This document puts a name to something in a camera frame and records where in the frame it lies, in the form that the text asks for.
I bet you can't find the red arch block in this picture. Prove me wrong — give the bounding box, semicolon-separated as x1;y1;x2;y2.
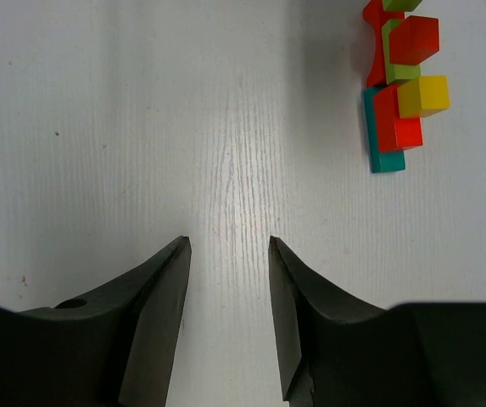
362;0;405;88

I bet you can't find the teal long block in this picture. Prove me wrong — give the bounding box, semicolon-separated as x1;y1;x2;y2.
362;86;405;174

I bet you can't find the small red cube block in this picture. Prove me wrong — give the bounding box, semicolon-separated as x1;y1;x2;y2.
388;15;440;66

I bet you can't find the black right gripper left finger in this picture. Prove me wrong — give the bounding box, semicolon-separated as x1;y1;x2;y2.
19;237;192;406

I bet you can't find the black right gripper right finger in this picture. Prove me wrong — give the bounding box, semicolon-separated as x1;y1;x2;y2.
269;237;391;403

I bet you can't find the small green cube block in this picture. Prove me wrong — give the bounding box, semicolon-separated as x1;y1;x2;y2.
382;0;422;12

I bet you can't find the red rectangular block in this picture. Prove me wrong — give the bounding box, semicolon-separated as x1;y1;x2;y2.
372;85;423;153

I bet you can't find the green rectangular block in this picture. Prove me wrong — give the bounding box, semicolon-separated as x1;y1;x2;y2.
382;19;421;85

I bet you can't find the yellow cube block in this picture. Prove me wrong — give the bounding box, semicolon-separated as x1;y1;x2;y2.
397;75;450;119

